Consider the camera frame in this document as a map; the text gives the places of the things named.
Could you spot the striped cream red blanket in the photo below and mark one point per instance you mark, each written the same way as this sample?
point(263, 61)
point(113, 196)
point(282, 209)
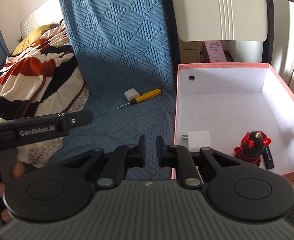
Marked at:
point(43, 79)

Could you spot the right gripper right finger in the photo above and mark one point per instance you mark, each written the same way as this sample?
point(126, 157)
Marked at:
point(186, 163)

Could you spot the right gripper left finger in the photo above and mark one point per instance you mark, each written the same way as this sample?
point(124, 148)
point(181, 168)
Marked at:
point(106, 170)

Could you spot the white cabinet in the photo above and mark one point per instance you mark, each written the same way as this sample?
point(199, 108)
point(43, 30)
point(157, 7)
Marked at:
point(221, 20)

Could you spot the pink cardboard box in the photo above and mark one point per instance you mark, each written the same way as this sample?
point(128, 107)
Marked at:
point(231, 99)

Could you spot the yellow pillow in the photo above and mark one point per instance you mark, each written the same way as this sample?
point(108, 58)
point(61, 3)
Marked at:
point(33, 37)

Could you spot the small black rectangular stick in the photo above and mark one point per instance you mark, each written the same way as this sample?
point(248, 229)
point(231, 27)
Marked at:
point(267, 157)

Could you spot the blue textured sofa cover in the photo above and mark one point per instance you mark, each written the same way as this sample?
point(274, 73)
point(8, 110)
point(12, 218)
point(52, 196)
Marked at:
point(119, 45)

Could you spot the small white charger cube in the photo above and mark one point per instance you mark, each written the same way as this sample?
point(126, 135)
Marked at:
point(131, 94)

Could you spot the yellow handled screwdriver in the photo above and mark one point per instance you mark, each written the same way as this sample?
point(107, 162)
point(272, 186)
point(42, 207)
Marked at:
point(143, 97)

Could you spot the pink product box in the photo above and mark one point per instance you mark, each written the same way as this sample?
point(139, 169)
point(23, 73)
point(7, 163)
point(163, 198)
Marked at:
point(213, 52)

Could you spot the red and black toy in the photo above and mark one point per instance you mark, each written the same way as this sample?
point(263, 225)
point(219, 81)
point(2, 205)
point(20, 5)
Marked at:
point(251, 147)

